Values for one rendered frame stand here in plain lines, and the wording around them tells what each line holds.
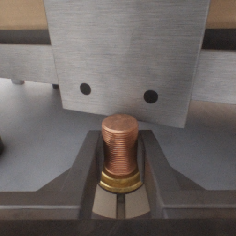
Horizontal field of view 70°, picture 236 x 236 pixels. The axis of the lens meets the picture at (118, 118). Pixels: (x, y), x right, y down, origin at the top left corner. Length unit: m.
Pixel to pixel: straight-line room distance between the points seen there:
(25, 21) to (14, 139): 0.21
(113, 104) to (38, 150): 0.21
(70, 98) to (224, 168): 0.25
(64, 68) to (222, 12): 0.17
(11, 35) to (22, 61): 0.08
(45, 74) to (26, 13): 0.10
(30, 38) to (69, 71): 0.17
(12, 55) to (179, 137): 0.31
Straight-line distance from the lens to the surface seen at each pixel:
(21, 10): 0.33
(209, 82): 0.19
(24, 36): 0.33
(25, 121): 0.45
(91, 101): 0.16
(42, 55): 0.25
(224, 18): 0.23
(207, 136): 0.37
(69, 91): 0.17
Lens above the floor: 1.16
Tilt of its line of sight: 29 degrees up
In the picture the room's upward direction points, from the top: 179 degrees clockwise
